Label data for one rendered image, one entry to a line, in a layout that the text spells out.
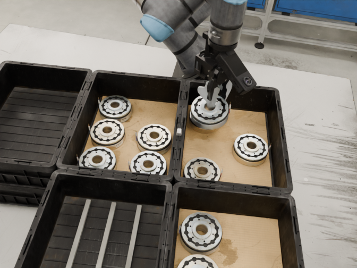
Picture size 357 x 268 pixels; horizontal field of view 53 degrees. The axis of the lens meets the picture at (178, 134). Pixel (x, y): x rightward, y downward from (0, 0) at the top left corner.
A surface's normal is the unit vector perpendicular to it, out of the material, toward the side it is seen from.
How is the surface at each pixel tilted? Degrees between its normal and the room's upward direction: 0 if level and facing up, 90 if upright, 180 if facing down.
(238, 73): 28
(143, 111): 0
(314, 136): 0
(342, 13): 90
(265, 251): 0
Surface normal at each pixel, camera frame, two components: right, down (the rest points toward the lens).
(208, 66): -0.73, 0.49
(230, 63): 0.36, -0.31
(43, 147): 0.05, -0.66
